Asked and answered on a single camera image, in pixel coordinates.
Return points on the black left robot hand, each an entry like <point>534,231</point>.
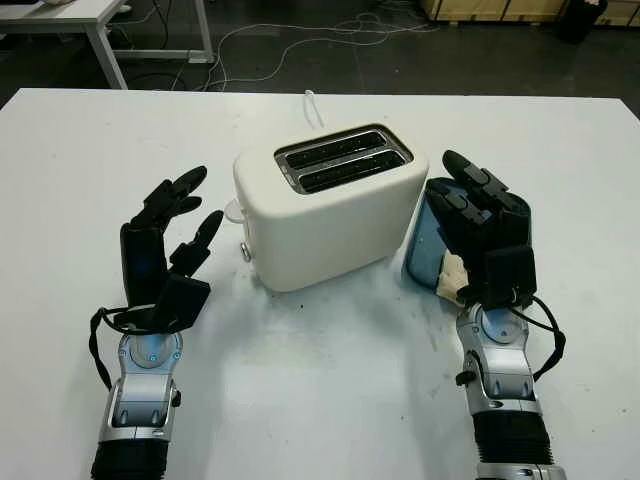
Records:
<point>145,260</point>

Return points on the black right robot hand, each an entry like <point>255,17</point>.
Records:
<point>510,220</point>

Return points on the slice of bread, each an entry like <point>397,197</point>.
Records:
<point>452,277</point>

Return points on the white toaster lever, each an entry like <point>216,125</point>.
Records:
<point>232,212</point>

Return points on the cream white toaster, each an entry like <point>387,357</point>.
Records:
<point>325,240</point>

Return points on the blue plastic tray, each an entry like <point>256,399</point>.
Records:
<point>425,240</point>

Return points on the black trash bin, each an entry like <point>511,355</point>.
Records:
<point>580,25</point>

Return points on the wooden crate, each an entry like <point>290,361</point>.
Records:
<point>475,7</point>

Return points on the white desk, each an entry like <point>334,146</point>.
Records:
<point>60,15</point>

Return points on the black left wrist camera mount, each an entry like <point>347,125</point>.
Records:
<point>182,300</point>

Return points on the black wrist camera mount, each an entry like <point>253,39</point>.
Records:
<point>510,275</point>
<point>182,300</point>

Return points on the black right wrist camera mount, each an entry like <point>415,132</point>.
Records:
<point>510,275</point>

